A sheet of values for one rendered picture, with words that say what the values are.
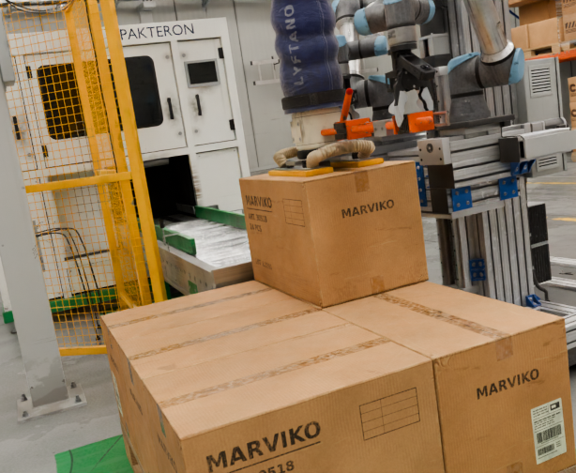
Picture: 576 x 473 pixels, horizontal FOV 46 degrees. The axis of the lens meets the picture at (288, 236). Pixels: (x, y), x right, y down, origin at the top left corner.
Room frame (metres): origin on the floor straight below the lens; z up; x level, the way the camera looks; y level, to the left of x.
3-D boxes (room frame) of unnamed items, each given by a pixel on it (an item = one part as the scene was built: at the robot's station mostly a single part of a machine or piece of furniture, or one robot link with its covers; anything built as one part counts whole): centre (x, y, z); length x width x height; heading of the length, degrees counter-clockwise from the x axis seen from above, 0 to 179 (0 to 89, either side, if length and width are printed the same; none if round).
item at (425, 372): (1.98, 0.03, 0.34); 1.20 x 1.00 x 0.40; 22
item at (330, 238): (2.37, -0.14, 0.74); 0.60 x 0.40 x 0.40; 22
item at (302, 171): (2.33, -0.07, 0.97); 0.34 x 0.10 x 0.05; 21
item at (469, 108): (2.47, -0.72, 1.09); 0.15 x 0.15 x 0.10
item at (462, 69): (2.46, -0.72, 1.20); 0.13 x 0.12 x 0.14; 52
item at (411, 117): (1.80, -0.37, 1.07); 0.08 x 0.07 x 0.05; 21
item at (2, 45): (3.06, 1.11, 1.62); 0.20 x 0.05 x 0.30; 22
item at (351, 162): (2.39, -0.25, 0.97); 0.34 x 0.10 x 0.05; 21
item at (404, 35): (1.82, -0.37, 1.30); 0.08 x 0.08 x 0.05
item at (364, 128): (2.22, -0.34, 1.07); 0.93 x 0.30 x 0.04; 21
